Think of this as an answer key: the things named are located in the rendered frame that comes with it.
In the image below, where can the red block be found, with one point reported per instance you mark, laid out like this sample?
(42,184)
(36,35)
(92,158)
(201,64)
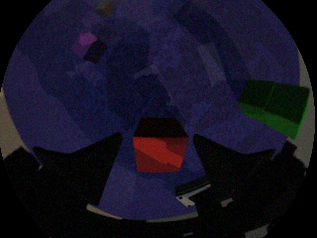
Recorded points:
(160,145)

